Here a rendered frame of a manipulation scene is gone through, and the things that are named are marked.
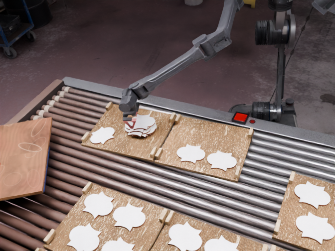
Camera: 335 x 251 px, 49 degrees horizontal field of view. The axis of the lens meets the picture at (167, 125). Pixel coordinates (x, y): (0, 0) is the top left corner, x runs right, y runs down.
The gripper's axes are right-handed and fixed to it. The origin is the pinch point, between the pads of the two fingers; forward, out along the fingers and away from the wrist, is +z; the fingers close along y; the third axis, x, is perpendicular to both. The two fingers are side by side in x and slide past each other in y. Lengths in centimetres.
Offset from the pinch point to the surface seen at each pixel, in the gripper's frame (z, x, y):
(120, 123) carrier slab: 6.0, -8.6, -5.0
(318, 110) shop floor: 97, 137, -124
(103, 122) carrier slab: 6.2, -18.4, -5.9
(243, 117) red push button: 5, 57, -10
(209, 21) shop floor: 99, 36, -307
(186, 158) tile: 4.4, 28.8, 21.5
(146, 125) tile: 0.2, 7.3, 2.8
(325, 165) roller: 6, 93, 23
